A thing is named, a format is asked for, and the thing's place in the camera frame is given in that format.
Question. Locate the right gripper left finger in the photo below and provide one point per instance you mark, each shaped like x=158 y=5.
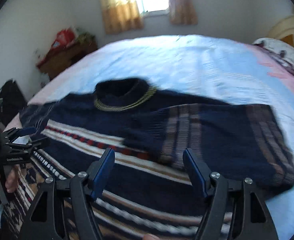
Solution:
x=45 y=217

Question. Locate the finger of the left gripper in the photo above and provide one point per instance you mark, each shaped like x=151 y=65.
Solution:
x=21 y=132
x=37 y=144

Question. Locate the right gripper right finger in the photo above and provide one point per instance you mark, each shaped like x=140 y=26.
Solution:
x=251 y=218

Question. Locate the navy striped knit sweater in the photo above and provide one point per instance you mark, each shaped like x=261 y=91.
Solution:
x=148 y=190

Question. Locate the brown wooden cabinet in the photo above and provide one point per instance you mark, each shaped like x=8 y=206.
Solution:
x=58 y=62

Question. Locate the red bag on cabinet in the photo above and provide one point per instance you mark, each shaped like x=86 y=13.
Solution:
x=63 y=38

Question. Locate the green plant on cabinet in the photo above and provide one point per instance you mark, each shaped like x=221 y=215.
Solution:
x=85 y=37

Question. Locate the pink blue bed sheet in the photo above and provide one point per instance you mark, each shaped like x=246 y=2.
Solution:
x=220 y=69

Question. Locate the left tan curtain panel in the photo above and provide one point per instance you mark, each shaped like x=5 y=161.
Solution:
x=120 y=16

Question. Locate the tan curtain panel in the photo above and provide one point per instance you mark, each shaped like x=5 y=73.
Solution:
x=182 y=12
x=120 y=16

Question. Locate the patterned white pillow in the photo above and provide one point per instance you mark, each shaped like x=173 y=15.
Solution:
x=278 y=50

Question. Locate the right tan curtain panel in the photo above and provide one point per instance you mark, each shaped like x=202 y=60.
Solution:
x=182 y=12

